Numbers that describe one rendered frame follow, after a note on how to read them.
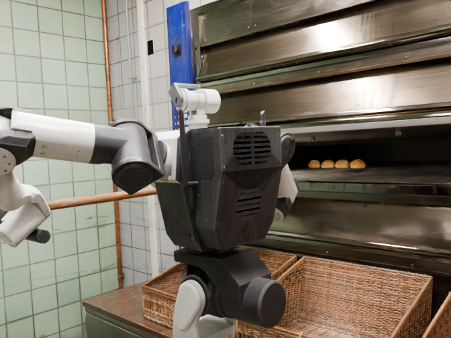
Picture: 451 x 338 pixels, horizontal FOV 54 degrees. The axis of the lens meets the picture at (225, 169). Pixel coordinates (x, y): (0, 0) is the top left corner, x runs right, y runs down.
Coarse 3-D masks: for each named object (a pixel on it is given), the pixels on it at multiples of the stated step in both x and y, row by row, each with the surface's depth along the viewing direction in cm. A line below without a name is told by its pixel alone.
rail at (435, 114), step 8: (432, 112) 146; (440, 112) 144; (448, 112) 142; (336, 120) 170; (344, 120) 167; (352, 120) 165; (360, 120) 163; (368, 120) 161; (376, 120) 159; (384, 120) 157; (392, 120) 155; (288, 128) 185
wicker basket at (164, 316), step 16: (272, 256) 208; (288, 256) 202; (176, 272) 219; (272, 272) 206; (144, 288) 204; (160, 288) 213; (176, 288) 219; (144, 304) 206; (160, 304) 196; (160, 320) 197
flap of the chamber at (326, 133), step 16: (304, 128) 179; (320, 128) 174; (336, 128) 169; (352, 128) 165; (368, 128) 160; (384, 128) 157; (400, 128) 155; (416, 128) 153; (432, 128) 150; (448, 128) 148
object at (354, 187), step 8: (304, 184) 199; (312, 184) 196; (320, 184) 193; (328, 184) 190; (336, 184) 187; (344, 184) 185; (352, 184) 182; (360, 184) 180; (368, 184) 178; (376, 184) 175; (384, 184) 173; (392, 184) 171; (400, 184) 169; (408, 184) 167; (416, 184) 165; (424, 184) 164; (432, 184) 163; (440, 184) 161; (448, 184) 160; (352, 192) 183; (360, 192) 180; (368, 192) 178; (376, 192) 176; (384, 192) 173; (392, 192) 171; (400, 192) 169; (408, 192) 167; (416, 192) 165; (424, 192) 163; (432, 192) 161; (440, 192) 159; (448, 192) 157
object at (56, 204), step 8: (112, 192) 157; (120, 192) 159; (136, 192) 164; (144, 192) 166; (152, 192) 169; (56, 200) 142; (64, 200) 143; (72, 200) 145; (80, 200) 147; (88, 200) 149; (96, 200) 151; (104, 200) 154; (112, 200) 156; (56, 208) 141; (64, 208) 144
